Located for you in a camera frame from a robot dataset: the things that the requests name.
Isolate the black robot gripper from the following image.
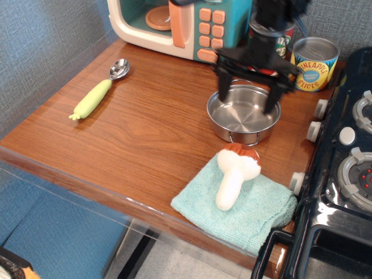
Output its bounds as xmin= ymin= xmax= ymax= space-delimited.
xmin=214 ymin=28 xmax=301 ymax=114

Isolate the green handled metal spoon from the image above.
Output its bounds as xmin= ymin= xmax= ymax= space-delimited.
xmin=69 ymin=59 xmax=130 ymax=121

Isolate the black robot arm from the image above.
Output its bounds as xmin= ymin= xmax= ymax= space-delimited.
xmin=214 ymin=1 xmax=309 ymax=114

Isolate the round metal pot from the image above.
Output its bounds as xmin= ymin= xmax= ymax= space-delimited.
xmin=206 ymin=79 xmax=281 ymax=146

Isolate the tomato sauce can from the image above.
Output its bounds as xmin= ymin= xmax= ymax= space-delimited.
xmin=248 ymin=12 xmax=295 ymax=59

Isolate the pineapple slices can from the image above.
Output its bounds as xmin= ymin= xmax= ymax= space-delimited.
xmin=291 ymin=37 xmax=340 ymax=92

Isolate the plush white mushroom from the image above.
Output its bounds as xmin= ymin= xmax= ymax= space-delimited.
xmin=216 ymin=143 xmax=262 ymax=211

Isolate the teal toy microwave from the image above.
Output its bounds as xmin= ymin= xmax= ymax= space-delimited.
xmin=108 ymin=1 xmax=253 ymax=63

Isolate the orange plate in microwave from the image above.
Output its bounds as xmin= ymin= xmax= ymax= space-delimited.
xmin=145 ymin=5 xmax=171 ymax=31

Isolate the light teal cloth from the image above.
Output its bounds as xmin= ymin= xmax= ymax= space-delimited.
xmin=171 ymin=157 xmax=298 ymax=256

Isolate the black toy stove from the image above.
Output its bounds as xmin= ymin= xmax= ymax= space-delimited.
xmin=252 ymin=47 xmax=371 ymax=278

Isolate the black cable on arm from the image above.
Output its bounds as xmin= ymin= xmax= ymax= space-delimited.
xmin=293 ymin=14 xmax=309 ymax=37

